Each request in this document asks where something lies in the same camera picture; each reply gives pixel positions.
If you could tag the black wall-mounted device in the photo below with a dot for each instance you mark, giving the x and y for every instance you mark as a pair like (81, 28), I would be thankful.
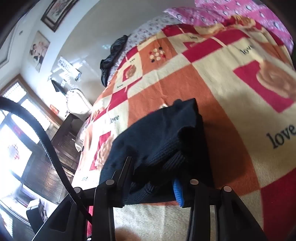
(57, 87)

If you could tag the pink printed quilt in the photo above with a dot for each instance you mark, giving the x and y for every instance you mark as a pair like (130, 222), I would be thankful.
(231, 9)

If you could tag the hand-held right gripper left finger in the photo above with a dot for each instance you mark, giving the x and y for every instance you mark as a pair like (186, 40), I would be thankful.
(124, 172)

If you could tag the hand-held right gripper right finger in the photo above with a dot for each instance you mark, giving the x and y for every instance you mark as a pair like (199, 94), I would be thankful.
(178, 193)

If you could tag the floral patterned pillow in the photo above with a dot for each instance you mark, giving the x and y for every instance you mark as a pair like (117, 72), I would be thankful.
(148, 30)

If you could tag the dark wooden cabinet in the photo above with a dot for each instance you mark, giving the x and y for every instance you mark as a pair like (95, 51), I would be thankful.
(66, 141)

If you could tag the orange red checkered printed blanket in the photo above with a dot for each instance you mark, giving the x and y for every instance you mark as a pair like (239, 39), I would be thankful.
(173, 81)

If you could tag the white bag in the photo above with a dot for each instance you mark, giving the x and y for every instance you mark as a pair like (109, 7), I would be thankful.
(77, 102)

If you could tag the white wall notice papers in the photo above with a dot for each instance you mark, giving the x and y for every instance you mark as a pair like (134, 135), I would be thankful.
(67, 67)

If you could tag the dark framed picture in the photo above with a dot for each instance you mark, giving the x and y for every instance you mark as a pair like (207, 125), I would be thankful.
(57, 11)

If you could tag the dark navy pants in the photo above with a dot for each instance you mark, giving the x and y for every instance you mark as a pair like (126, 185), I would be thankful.
(157, 129)

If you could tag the black clothing pile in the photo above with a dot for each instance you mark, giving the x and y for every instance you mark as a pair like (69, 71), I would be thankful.
(115, 55)

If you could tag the wall poster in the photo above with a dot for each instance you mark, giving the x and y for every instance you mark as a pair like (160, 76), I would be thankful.
(38, 49)

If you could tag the red wall sign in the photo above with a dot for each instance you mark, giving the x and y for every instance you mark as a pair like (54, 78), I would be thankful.
(54, 109)

